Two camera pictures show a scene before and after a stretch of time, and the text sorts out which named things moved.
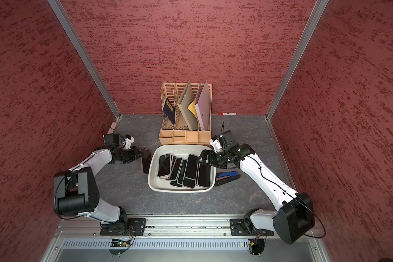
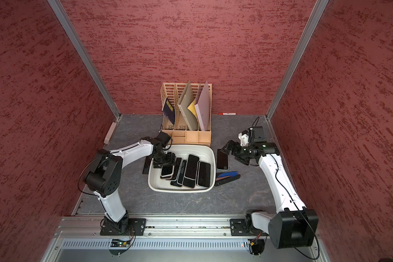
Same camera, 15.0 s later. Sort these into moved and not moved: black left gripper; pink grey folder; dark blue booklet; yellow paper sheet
Moved: black left gripper
Not moved: pink grey folder; dark blue booklet; yellow paper sheet
